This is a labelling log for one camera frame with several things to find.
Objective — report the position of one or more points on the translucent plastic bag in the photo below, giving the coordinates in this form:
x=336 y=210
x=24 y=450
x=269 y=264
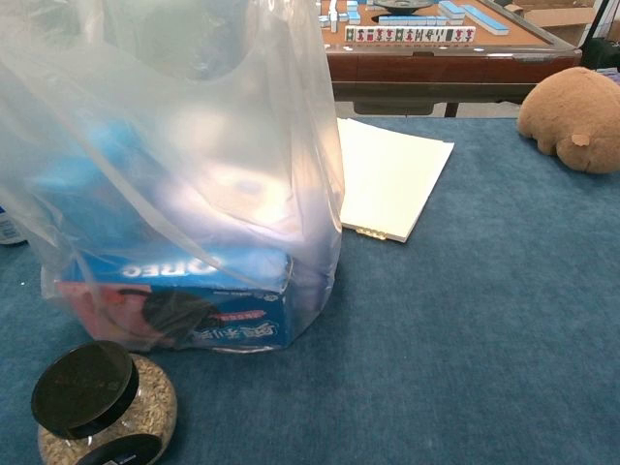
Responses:
x=203 y=145

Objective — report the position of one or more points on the white paper pad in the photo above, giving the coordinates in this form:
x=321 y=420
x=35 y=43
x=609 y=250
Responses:
x=392 y=184

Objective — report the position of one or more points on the blue Oreo cookie box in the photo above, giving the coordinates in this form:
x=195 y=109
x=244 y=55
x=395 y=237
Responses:
x=242 y=310

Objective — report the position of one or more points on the brown mahjong table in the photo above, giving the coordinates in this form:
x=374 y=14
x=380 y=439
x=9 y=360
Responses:
x=426 y=68

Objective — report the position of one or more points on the white standing mahjong tile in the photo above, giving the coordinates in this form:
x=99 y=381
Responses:
x=460 y=34
x=390 y=34
x=450 y=34
x=430 y=34
x=441 y=34
x=410 y=34
x=350 y=34
x=360 y=34
x=420 y=34
x=471 y=34
x=400 y=34
x=370 y=34
x=380 y=34

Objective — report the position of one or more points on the light blue carton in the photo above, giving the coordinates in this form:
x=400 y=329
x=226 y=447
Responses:
x=97 y=194

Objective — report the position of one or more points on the scattered blue mahjong tile cluster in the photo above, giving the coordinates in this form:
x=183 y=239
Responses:
x=336 y=12

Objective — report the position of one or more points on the long blue mahjong tile row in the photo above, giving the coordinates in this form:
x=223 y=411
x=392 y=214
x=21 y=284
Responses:
x=412 y=20

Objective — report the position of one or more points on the dark mahjong table dice dome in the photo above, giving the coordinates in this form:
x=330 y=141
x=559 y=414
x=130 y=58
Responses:
x=402 y=5

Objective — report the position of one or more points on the short blue mahjong tile row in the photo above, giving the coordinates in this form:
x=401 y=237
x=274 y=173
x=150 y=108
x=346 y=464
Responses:
x=451 y=10

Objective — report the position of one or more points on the slanted blue mahjong tile row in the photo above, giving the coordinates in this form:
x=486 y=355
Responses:
x=486 y=19

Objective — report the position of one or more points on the grain jar with black lid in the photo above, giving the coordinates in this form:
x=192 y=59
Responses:
x=82 y=392

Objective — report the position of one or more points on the brown plush toy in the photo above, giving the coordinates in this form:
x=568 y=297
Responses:
x=576 y=111

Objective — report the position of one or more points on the cardboard box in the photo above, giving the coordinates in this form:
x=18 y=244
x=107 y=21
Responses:
x=557 y=12

